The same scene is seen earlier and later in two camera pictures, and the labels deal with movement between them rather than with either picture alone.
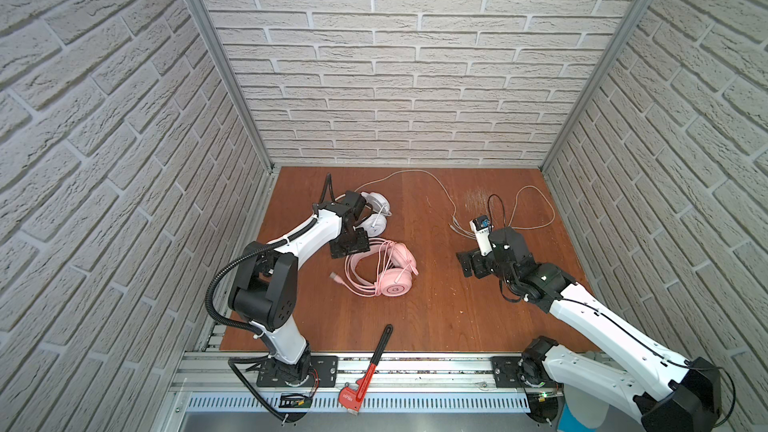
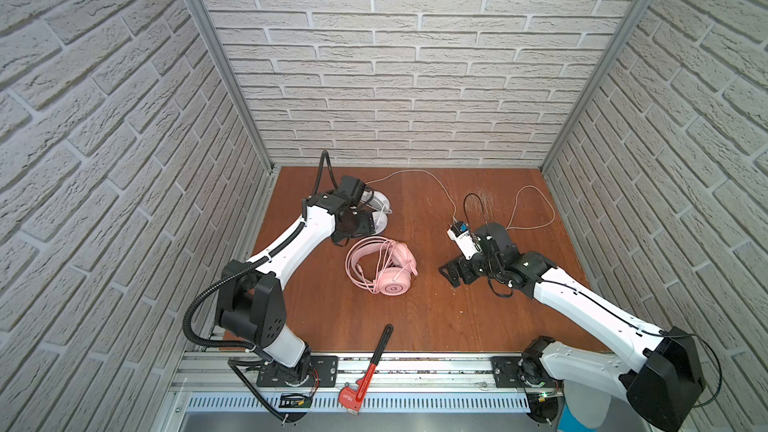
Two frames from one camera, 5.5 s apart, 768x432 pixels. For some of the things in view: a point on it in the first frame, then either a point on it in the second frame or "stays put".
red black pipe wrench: x=351 y=398 stays put
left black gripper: x=342 y=251 -> x=367 y=226
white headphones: x=380 y=206 stays put
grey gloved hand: x=589 y=411 stays put
